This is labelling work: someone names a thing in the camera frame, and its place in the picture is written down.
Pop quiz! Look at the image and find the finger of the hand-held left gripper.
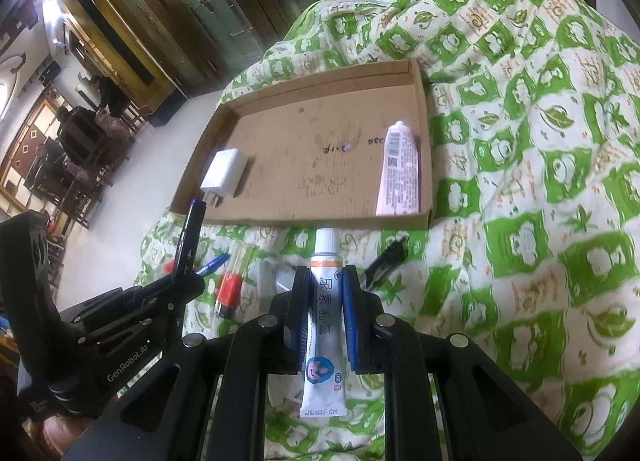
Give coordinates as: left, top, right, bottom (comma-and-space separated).
127, 272, 207, 314
69, 302, 188, 347

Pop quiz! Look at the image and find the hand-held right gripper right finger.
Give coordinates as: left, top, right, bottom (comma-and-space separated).
343, 265, 587, 461

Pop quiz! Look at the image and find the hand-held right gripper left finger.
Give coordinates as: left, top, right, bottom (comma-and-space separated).
62, 265, 312, 461

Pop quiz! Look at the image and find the white ointment tube blue cartoon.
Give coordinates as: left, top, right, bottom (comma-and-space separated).
300, 228, 348, 418

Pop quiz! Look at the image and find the blue pen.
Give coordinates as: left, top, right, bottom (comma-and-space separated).
192, 252, 232, 278

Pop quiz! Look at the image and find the thick black marker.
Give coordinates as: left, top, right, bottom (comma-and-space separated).
171, 198, 209, 282

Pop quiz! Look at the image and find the slim black pen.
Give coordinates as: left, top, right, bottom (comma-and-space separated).
361, 235, 410, 288

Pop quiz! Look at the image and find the cardboard tray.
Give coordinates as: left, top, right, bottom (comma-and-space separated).
169, 58, 435, 231

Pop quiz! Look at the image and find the wooden chair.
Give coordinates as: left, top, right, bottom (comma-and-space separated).
47, 161, 103, 232

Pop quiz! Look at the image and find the white charger plug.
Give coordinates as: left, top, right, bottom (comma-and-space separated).
199, 148, 249, 207

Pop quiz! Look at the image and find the pink white tube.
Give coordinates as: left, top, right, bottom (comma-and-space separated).
375, 120, 421, 216

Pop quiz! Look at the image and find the green white printed blanket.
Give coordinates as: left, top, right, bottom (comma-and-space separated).
135, 0, 640, 461

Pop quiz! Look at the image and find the wooden display cabinet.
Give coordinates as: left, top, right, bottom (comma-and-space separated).
50, 0, 188, 117

